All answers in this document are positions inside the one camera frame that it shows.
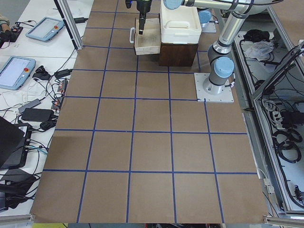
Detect white drawer handle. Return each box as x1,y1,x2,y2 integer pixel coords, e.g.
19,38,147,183
129,27,135,44

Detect light wooden drawer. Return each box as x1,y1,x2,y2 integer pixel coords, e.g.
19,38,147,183
134,18,161,55

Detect blue teach pendant near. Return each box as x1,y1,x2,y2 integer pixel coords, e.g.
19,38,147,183
0,56,36,90

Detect black power adapter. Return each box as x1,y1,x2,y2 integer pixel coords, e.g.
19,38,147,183
74,17,88,24

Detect white cloth rag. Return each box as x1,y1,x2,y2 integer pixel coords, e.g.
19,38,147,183
244,41,274,61

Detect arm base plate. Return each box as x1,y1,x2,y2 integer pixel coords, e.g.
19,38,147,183
194,73,234,103

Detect black laptop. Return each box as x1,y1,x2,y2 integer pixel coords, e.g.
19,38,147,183
0,118,32,170

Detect blue teach pendant far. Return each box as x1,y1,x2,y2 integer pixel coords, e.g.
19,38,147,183
26,17,65,42

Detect white foam tray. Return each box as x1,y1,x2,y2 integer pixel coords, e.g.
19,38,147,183
160,0,201,44

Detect blue teach pendant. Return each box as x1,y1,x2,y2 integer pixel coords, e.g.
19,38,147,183
26,17,65,42
0,56,36,90

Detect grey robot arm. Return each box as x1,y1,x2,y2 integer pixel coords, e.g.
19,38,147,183
125,0,152,19
164,0,281,57

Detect dark brown wooden cabinet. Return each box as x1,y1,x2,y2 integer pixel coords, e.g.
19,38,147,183
159,43,199,67

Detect black power brick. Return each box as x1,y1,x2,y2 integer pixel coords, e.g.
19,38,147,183
21,108,55,122

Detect aluminium frame post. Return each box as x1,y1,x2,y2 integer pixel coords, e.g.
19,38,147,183
54,0,84,51

